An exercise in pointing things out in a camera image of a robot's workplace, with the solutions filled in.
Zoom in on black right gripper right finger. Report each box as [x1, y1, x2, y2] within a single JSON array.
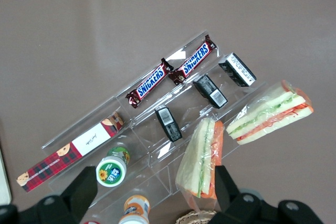
[[208, 165, 279, 224]]

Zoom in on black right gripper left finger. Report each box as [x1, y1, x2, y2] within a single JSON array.
[[18, 166, 98, 224]]

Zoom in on triangle sandwich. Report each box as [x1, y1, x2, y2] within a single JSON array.
[[175, 118, 225, 210], [225, 79, 315, 146]]

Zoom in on beige plastic serving tray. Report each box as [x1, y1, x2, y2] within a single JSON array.
[[0, 149, 13, 206]]

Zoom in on green-lid yogurt bottle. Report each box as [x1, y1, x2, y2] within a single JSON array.
[[95, 145, 131, 188]]

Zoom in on red plaid cookie box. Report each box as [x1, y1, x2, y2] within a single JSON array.
[[16, 111, 125, 193]]

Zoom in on shallow wicker basket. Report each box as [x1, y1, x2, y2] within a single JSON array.
[[175, 209, 217, 224]]

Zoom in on orange-lid yogurt bottle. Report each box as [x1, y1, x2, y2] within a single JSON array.
[[118, 195, 151, 224]]

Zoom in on small black barcode box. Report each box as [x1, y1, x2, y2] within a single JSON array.
[[218, 52, 257, 88], [154, 105, 183, 143], [193, 74, 228, 110]]

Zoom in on clear acrylic tiered display stand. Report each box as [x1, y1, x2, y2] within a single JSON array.
[[40, 29, 266, 224]]

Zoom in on Snickers chocolate bar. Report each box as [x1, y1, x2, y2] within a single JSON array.
[[168, 34, 218, 86], [125, 58, 174, 109]]

